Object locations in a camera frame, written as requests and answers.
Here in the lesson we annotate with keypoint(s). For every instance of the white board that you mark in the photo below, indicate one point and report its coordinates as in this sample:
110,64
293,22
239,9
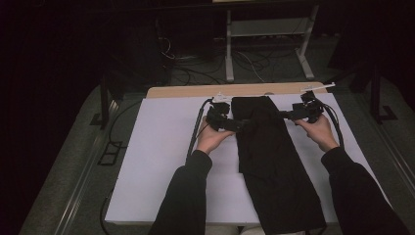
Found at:
156,147

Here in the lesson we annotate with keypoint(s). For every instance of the white metal stand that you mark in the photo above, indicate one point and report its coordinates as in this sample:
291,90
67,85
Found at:
229,49

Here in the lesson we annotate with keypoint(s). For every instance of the person's left hand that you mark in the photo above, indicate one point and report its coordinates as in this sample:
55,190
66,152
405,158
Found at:
210,138

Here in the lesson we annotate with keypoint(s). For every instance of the black metal stand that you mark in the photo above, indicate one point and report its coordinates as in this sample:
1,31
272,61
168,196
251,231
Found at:
376,94
104,104

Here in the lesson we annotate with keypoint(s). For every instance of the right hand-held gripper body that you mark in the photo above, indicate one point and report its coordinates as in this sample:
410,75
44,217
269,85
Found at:
306,111

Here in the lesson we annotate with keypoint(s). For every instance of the metal floor rail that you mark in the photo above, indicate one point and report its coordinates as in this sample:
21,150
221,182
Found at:
391,153
81,182

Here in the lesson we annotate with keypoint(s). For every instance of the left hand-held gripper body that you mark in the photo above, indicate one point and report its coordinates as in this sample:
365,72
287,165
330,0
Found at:
220,119

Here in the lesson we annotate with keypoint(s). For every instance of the person's right hand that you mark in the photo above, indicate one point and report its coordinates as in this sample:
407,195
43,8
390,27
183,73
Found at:
321,133

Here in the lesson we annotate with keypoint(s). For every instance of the wooden table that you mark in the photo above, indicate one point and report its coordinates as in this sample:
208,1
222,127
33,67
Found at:
182,91

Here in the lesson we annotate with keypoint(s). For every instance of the black floor frame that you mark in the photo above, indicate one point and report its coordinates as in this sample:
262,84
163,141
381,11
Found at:
111,153

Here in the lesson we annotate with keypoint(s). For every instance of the black pants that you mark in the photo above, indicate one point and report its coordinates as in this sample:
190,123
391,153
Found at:
270,163

